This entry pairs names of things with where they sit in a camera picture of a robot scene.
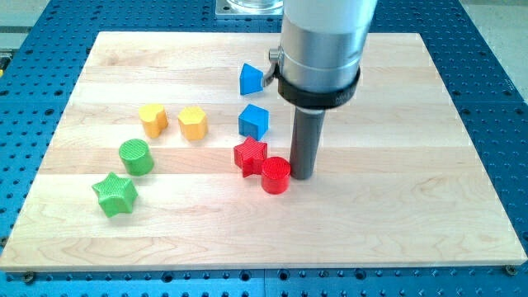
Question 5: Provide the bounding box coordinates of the red cylinder block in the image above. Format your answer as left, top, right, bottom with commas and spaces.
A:
261, 157, 290, 195

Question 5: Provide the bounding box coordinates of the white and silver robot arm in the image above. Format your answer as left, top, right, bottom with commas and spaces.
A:
280, 0, 377, 93

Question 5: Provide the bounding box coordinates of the red star block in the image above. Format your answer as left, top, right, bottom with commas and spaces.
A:
233, 136, 267, 177

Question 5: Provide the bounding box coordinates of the blue cube block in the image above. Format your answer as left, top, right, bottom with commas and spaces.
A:
238, 104, 270, 140

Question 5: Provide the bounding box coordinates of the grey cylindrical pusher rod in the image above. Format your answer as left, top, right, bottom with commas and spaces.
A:
290, 107, 325, 180

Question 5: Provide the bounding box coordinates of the blue triangle block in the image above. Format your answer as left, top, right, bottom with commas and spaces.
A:
239, 64, 263, 95

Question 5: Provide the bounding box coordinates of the yellow hexagon block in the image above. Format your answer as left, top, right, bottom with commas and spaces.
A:
177, 106, 208, 141

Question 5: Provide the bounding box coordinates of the light wooden board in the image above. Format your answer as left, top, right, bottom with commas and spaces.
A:
1, 31, 526, 272

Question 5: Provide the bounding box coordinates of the yellow heart block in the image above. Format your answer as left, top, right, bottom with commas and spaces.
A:
139, 103, 168, 139

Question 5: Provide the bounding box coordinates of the green cylinder block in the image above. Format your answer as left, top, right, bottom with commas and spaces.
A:
118, 139, 154, 176

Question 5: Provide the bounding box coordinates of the green star block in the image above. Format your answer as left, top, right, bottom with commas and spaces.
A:
92, 172, 138, 218

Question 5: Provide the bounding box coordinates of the black clamp ring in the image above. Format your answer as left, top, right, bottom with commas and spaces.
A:
262, 47, 361, 111

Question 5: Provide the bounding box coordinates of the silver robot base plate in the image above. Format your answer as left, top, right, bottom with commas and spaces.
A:
214, 0, 283, 17

